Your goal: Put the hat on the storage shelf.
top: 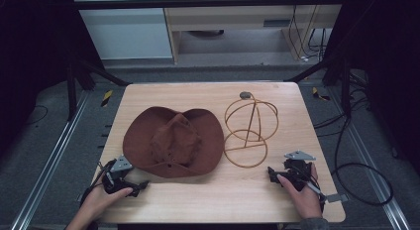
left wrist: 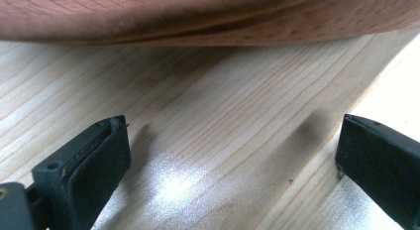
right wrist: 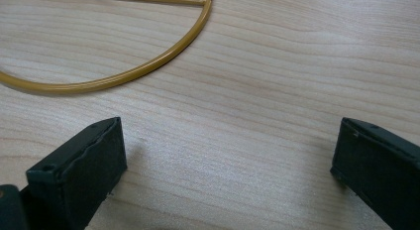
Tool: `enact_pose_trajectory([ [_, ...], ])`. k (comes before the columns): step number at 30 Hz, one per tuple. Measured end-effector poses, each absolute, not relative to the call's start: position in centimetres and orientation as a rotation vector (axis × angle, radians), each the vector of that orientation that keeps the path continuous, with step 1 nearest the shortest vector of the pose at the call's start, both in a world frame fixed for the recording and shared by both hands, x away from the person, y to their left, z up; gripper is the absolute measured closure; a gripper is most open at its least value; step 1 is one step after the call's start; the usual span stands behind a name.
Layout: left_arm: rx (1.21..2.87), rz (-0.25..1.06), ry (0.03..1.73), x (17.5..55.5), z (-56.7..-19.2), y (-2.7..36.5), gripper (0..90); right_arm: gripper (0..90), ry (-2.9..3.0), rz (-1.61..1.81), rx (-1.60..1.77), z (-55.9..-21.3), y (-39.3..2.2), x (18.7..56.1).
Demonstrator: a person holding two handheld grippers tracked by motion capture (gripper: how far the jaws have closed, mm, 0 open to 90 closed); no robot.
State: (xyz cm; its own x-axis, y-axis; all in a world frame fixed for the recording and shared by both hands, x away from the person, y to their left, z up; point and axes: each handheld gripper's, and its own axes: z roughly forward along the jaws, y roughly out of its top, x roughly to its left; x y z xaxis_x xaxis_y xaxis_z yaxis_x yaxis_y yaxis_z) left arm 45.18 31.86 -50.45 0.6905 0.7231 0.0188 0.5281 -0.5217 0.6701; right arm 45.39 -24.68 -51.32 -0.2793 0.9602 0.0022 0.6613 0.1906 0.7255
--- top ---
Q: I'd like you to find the light wooden desk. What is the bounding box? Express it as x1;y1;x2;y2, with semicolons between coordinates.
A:
159;0;349;64

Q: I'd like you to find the aluminium floor rail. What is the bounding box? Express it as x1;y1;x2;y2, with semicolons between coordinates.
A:
9;90;91;230
329;86;411;230

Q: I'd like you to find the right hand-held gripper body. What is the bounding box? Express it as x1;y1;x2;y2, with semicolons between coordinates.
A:
279;150;317;192

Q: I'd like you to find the yellow black tape strip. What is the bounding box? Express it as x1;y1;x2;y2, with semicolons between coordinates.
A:
311;86;332;102
100;88;114;108

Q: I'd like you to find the person's left hand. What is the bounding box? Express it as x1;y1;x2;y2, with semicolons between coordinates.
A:
77;185;134;224

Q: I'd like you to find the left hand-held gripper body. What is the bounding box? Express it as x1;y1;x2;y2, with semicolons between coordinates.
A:
101;155;141;195

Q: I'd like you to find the black horizontal frame bar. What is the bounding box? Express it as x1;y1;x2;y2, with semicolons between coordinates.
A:
69;0;348;11

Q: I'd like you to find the person's right hand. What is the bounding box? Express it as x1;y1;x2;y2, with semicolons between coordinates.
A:
276;163;324;221

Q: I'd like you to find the right gripper cable with plug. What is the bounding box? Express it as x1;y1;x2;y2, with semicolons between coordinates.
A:
305;178;350;205

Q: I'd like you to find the white cabinet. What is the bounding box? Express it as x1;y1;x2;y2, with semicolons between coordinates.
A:
69;0;174;61

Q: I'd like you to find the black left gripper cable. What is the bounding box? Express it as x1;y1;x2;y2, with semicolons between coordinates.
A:
79;159;117;204

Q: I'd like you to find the dark curtain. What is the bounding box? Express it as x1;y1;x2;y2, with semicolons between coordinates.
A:
322;0;420;176
0;0;104;156

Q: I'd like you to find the thin black floor cable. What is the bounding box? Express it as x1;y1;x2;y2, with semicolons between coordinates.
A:
25;104;50;126

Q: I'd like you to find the gold wire hat stand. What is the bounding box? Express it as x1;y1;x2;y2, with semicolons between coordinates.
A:
223;90;280;170

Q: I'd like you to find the looped black floor cable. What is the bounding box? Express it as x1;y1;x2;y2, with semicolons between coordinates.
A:
331;116;395;207

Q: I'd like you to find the black metal stand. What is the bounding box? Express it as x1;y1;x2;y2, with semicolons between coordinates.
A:
63;53;132;123
284;53;354;119

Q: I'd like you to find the bundle of hanging desk cables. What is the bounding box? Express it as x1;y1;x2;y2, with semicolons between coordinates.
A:
287;4;329;63

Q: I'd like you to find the brown cowboy hat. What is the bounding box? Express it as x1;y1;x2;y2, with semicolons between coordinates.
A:
122;105;226;179

